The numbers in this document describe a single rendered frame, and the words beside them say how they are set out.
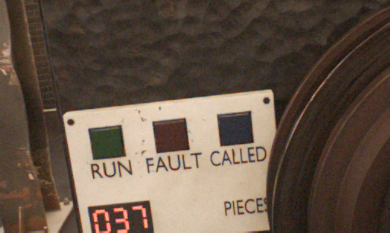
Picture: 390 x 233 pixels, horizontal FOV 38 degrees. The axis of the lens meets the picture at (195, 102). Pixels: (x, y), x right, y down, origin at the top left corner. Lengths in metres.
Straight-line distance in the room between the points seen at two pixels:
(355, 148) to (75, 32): 0.36
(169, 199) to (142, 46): 0.20
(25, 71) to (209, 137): 2.94
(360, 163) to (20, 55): 3.15
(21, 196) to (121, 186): 2.78
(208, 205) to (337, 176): 0.22
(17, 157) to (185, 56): 2.77
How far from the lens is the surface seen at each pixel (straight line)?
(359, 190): 0.57
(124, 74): 0.72
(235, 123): 0.70
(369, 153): 0.56
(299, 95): 0.63
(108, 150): 0.72
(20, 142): 3.39
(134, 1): 0.71
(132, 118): 0.71
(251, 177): 0.73
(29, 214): 3.53
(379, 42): 0.58
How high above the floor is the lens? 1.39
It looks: 13 degrees down
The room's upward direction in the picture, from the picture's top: 7 degrees counter-clockwise
